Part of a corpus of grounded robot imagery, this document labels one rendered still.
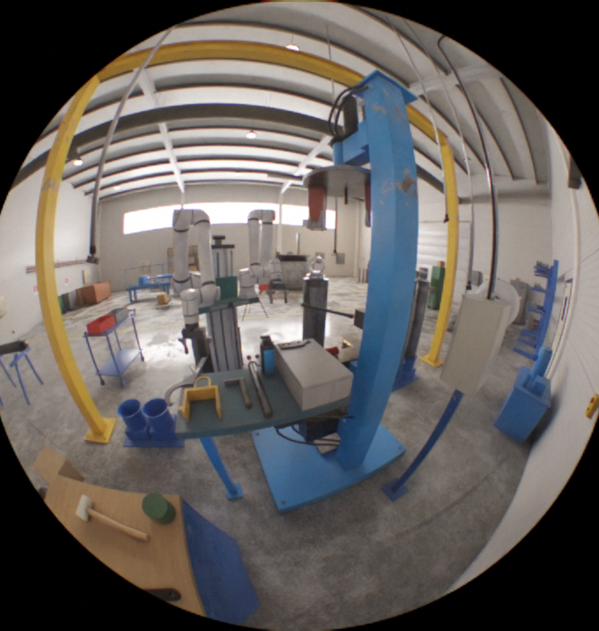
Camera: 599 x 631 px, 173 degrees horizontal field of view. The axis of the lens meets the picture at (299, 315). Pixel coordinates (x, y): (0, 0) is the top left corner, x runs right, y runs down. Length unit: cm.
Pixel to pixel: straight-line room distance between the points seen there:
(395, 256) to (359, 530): 177
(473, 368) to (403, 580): 150
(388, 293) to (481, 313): 42
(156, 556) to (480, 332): 136
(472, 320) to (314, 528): 160
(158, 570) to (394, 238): 147
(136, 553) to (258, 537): 103
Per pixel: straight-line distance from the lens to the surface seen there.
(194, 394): 94
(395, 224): 90
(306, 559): 167
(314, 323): 168
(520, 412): 290
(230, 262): 203
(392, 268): 89
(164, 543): 82
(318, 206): 139
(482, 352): 91
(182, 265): 158
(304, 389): 78
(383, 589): 178
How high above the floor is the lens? 166
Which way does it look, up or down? 17 degrees down
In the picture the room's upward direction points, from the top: 1 degrees clockwise
